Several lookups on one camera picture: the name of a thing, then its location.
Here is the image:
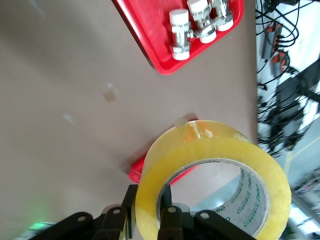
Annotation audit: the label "clear tape scrap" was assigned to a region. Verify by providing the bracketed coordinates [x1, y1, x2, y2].
[61, 112, 78, 125]

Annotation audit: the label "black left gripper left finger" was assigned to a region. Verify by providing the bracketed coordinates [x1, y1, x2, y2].
[93, 184, 139, 240]

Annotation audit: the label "metal fitting white caps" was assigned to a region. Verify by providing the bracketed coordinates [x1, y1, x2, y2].
[210, 0, 235, 33]
[186, 0, 218, 45]
[168, 8, 193, 62]

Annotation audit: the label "empty red plastic tray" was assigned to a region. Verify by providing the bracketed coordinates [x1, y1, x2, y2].
[127, 119, 200, 185]

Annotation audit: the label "red tray with fittings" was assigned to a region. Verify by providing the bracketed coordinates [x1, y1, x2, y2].
[111, 0, 245, 77]

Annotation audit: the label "yellow packing tape roll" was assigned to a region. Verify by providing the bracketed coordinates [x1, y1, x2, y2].
[134, 118, 293, 240]

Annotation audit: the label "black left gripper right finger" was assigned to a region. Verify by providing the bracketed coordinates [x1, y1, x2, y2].
[157, 184, 194, 240]

